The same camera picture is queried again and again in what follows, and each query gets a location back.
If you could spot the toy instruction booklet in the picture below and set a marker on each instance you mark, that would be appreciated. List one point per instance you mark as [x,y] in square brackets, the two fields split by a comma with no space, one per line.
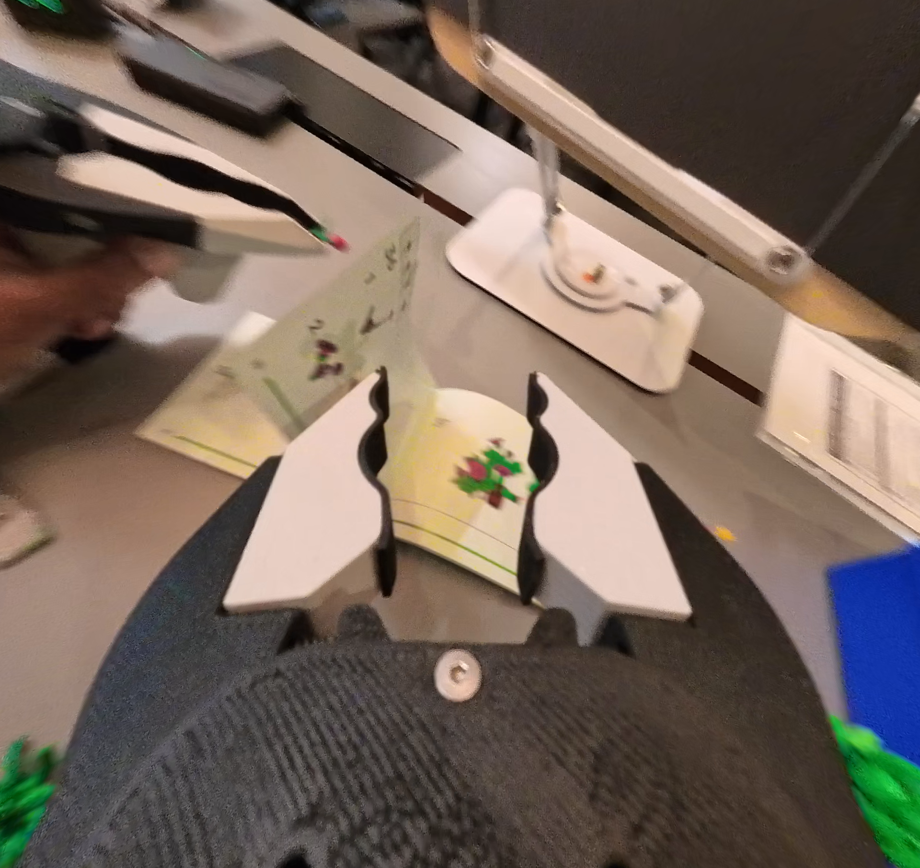
[460,415]

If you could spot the blue plastic bin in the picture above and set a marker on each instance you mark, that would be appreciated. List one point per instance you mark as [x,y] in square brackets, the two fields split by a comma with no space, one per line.
[877,631]

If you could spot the white book stand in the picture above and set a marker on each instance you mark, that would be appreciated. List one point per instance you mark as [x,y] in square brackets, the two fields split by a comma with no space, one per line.
[503,235]

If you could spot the person's left hand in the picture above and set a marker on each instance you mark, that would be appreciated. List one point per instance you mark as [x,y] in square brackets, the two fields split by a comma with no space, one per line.
[57,300]

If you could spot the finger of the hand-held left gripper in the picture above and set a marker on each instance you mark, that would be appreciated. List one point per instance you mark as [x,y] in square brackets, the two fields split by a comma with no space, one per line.
[144,131]
[237,224]

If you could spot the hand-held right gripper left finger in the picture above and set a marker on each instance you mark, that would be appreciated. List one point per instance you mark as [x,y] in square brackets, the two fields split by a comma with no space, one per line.
[316,516]

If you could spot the green stem with pink flowers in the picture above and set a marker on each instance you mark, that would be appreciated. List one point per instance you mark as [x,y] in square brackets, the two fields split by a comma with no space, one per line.
[327,239]

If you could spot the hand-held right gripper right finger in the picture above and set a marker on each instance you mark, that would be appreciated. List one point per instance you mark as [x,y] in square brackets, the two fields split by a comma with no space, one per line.
[604,523]

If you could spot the printed paper sheet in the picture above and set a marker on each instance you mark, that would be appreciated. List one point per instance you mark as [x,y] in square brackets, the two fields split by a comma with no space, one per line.
[848,415]

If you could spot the small orange black toy piece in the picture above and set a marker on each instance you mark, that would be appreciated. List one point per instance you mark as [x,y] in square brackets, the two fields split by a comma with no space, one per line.
[593,276]

